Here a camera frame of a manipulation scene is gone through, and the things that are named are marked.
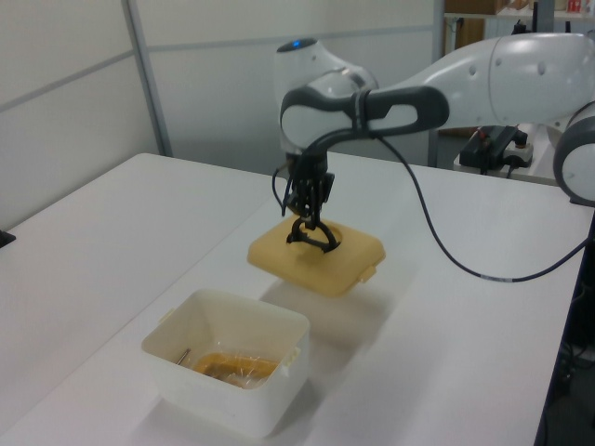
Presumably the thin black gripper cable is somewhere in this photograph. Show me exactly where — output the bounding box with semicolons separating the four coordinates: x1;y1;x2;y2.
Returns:
271;163;296;218

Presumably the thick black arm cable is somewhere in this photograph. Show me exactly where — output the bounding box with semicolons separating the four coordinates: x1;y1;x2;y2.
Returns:
304;125;588;283

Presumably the yellow clamp tool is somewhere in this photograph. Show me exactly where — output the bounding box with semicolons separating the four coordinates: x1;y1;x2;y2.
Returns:
192;351;283;387

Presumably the white plastic box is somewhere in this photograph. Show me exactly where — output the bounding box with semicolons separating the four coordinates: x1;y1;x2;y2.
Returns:
140;288;311;439

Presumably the black power supply box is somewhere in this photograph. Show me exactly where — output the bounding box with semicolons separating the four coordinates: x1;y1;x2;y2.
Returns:
458;124;534;177

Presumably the clear plastic bag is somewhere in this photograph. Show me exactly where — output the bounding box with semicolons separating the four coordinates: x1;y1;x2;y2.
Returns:
175;340;285;390

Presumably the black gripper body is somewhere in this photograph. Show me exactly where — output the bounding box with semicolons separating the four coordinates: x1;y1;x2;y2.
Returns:
290;154;329;181

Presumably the tan lid with black handle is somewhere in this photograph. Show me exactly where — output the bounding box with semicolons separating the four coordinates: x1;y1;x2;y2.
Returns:
246;216;388;299

